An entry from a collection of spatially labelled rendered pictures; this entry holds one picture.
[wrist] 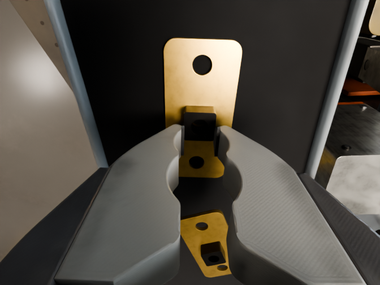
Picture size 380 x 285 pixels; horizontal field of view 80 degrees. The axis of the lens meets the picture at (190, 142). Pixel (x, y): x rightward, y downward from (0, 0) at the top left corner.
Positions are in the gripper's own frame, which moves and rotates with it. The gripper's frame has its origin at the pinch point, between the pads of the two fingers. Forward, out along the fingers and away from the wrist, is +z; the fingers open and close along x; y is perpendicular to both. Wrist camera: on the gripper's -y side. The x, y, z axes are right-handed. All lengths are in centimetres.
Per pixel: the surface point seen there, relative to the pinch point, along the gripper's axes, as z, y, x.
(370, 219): 17.5, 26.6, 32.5
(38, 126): 118, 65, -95
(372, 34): 9.9, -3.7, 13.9
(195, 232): 1.4, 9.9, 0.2
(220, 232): 1.4, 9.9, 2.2
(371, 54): 17.6, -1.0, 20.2
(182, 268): 1.7, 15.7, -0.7
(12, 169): 118, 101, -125
